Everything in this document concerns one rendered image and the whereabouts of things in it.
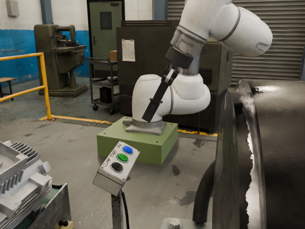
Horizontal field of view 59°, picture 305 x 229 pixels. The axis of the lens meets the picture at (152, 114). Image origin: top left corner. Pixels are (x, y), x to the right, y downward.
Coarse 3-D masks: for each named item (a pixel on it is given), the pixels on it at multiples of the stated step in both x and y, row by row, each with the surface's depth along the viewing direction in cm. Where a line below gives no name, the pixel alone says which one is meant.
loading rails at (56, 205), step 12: (60, 192) 81; (48, 204) 75; (60, 204) 81; (36, 216) 70; (48, 216) 75; (60, 216) 82; (24, 228) 68; (36, 228) 69; (48, 228) 75; (60, 228) 82; (72, 228) 84
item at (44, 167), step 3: (6, 141) 73; (9, 141) 73; (6, 144) 72; (9, 144) 73; (45, 162) 72; (48, 162) 72; (39, 165) 71; (42, 165) 70; (45, 165) 71; (48, 165) 72; (39, 168) 71; (42, 168) 71; (45, 168) 71; (48, 168) 72; (42, 171) 71; (45, 171) 71; (48, 171) 71
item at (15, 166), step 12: (0, 144) 64; (0, 156) 64; (12, 156) 64; (24, 156) 63; (0, 168) 61; (12, 168) 59; (24, 168) 64; (0, 180) 57; (12, 180) 61; (0, 192) 58
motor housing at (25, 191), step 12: (12, 144) 71; (36, 156) 71; (36, 168) 70; (24, 180) 66; (12, 192) 62; (24, 192) 64; (36, 192) 68; (48, 192) 74; (24, 204) 64; (36, 204) 70; (0, 216) 58; (24, 216) 66; (0, 228) 57; (12, 228) 63
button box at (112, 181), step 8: (120, 144) 78; (112, 152) 72; (120, 152) 74; (136, 152) 78; (112, 160) 69; (120, 160) 71; (128, 160) 72; (104, 168) 65; (112, 168) 66; (128, 168) 70; (96, 176) 65; (104, 176) 65; (112, 176) 64; (120, 176) 65; (96, 184) 66; (104, 184) 66; (112, 184) 65; (120, 184) 65; (112, 192) 66
